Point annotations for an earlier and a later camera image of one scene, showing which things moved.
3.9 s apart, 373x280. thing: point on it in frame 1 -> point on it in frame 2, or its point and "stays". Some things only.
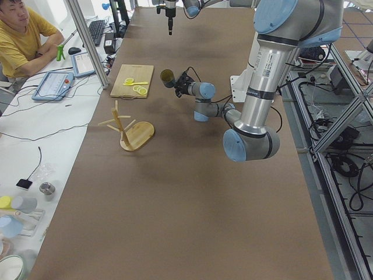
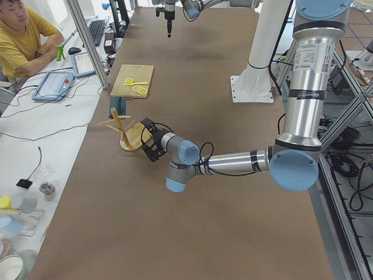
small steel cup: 48,189 stays
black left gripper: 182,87 -> 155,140
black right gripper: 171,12 stays
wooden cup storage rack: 134,137 stays
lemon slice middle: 136,87 stays
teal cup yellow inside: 167,77 -> 119,103
